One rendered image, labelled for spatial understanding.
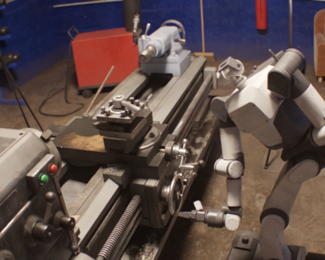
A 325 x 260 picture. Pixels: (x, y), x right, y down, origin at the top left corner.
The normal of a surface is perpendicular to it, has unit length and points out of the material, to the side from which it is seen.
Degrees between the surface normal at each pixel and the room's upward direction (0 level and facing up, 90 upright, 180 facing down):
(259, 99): 75
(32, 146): 45
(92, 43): 90
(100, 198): 36
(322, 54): 90
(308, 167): 90
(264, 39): 90
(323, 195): 0
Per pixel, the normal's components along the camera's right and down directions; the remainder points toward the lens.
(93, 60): 0.04, 0.46
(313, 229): -0.08, -0.88
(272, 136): -0.64, 0.64
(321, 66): -0.30, 0.46
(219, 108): -0.81, 0.15
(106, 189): 0.48, -0.68
